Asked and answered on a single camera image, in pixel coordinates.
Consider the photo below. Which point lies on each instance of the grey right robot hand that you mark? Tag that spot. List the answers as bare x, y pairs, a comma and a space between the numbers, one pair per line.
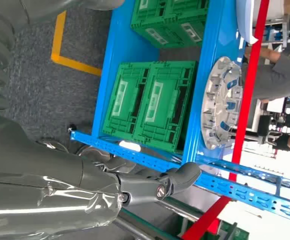
47, 185

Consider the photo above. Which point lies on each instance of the blue metal shelf rack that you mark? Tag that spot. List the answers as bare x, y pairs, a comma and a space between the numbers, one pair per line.
125, 39

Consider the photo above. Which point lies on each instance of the white curved plastic part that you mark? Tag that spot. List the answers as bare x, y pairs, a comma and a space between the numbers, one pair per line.
245, 20

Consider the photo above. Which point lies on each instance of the green plastic folding crate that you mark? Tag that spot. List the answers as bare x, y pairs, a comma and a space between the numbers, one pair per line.
165, 109
160, 20

